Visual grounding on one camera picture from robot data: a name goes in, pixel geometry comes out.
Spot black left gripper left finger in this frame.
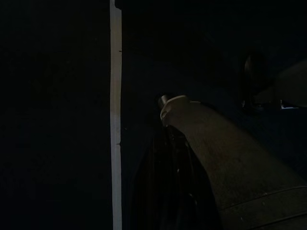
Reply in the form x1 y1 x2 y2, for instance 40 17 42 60
133 126 178 230

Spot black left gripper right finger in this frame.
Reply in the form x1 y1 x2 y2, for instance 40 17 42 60
174 135 222 230

